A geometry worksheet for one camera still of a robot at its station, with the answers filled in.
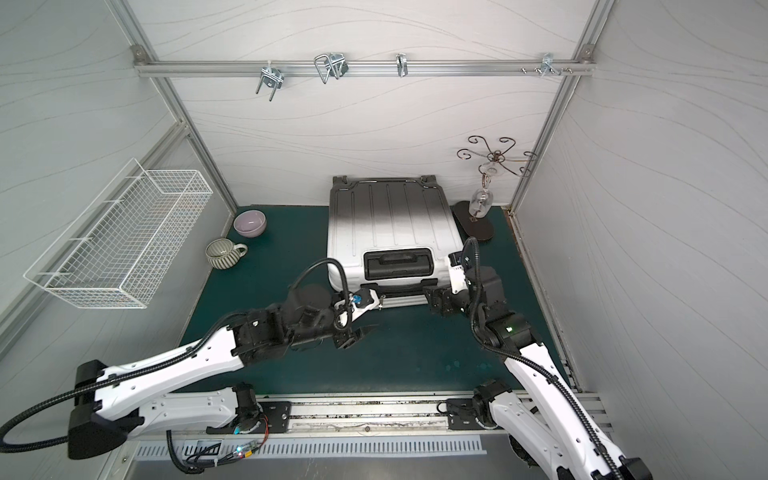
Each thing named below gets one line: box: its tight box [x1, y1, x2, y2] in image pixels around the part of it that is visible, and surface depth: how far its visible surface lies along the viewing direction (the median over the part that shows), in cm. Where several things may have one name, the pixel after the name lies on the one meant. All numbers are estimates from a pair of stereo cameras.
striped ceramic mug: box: [205, 238, 248, 270], surface depth 103 cm
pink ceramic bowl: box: [233, 209, 267, 238], surface depth 113 cm
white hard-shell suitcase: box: [327, 175, 464, 307], surface depth 86 cm
